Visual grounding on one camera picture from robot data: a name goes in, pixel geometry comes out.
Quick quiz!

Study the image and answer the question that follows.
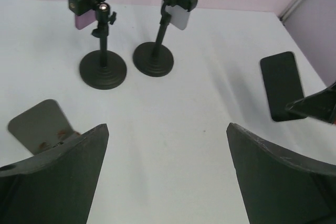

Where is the black stand holding white phone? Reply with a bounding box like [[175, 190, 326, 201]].
[[132, 0, 199, 78]]

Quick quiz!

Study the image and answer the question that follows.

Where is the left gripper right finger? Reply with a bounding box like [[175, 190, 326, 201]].
[[226, 123, 335, 223]]

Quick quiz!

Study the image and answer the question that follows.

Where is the black phone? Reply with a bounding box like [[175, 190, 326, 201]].
[[259, 51, 305, 122]]

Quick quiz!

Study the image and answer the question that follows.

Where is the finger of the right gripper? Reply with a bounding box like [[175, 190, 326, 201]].
[[285, 83, 335, 124]]

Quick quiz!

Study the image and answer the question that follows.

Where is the black stand holding purple phone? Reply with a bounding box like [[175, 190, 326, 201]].
[[68, 0, 127, 90]]

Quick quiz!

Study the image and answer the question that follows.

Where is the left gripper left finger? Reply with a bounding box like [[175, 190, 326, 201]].
[[1, 124, 109, 223]]

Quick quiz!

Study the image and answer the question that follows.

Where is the rusty base phone stand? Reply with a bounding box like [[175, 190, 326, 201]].
[[7, 99, 80, 155]]

